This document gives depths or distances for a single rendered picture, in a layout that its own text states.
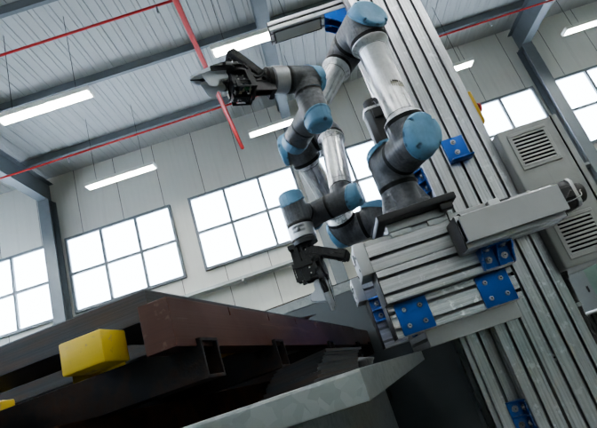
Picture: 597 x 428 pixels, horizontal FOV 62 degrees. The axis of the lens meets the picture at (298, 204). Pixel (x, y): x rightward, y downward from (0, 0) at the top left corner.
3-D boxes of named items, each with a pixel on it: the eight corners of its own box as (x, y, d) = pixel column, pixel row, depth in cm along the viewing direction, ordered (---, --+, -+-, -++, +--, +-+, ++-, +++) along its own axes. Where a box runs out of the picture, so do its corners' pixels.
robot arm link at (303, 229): (315, 225, 145) (307, 218, 137) (320, 239, 143) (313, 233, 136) (291, 233, 146) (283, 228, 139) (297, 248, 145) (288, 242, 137)
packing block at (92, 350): (61, 377, 58) (57, 344, 59) (90, 375, 62) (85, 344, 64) (105, 361, 57) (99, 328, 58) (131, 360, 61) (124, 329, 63)
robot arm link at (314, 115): (323, 140, 137) (311, 108, 141) (339, 117, 128) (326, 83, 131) (298, 143, 134) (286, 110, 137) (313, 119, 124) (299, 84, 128)
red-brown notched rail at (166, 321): (147, 357, 57) (137, 307, 59) (362, 347, 207) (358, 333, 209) (177, 345, 56) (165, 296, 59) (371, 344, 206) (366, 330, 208)
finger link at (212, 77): (195, 83, 117) (233, 82, 121) (190, 66, 120) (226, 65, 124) (195, 92, 120) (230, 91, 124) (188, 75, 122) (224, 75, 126)
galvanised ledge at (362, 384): (181, 461, 49) (175, 430, 50) (369, 377, 169) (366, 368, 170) (370, 400, 45) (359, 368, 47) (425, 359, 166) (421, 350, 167)
